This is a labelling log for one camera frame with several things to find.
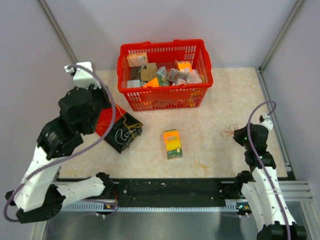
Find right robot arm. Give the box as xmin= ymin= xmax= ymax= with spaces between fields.
xmin=220 ymin=123 xmax=307 ymax=240

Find orange sponge pack in basket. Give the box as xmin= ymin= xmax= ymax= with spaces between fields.
xmin=176 ymin=60 xmax=193 ymax=73

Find aluminium frame rail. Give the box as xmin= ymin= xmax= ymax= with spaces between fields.
xmin=59 ymin=181 xmax=312 ymax=213

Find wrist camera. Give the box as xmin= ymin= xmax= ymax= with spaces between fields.
xmin=64 ymin=61 xmax=101 ymax=89
xmin=259 ymin=114 xmax=274 ymax=131

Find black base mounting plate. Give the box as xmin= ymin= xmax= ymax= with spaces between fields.
xmin=84 ymin=177 xmax=253 ymax=208

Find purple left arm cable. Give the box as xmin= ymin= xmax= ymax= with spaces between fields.
xmin=3 ymin=63 xmax=120 ymax=223

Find sponge daddy package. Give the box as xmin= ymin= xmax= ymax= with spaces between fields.
xmin=163 ymin=129 xmax=183 ymax=160

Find red plastic shopping basket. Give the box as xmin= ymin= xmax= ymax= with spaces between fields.
xmin=117 ymin=39 xmax=214 ymax=111

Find clear packet in basket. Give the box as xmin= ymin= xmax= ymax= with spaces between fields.
xmin=166 ymin=68 xmax=189 ymax=84

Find black plastic bin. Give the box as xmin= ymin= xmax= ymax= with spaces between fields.
xmin=104 ymin=112 xmax=143 ymax=154

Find orange box in basket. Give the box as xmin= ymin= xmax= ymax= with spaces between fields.
xmin=126 ymin=52 xmax=149 ymax=68

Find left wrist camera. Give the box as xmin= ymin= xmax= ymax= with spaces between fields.
xmin=64 ymin=61 xmax=101 ymax=89

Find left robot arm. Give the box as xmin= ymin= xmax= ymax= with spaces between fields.
xmin=5 ymin=84 xmax=116 ymax=224

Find brown cardboard box in basket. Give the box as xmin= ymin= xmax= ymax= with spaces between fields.
xmin=140 ymin=62 xmax=158 ymax=82

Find white cable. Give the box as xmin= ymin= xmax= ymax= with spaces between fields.
xmin=114 ymin=128 xmax=137 ymax=145

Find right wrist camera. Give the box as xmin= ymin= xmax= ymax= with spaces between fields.
xmin=259 ymin=114 xmax=274 ymax=131

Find red plastic bin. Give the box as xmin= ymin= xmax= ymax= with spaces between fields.
xmin=95 ymin=104 xmax=126 ymax=136

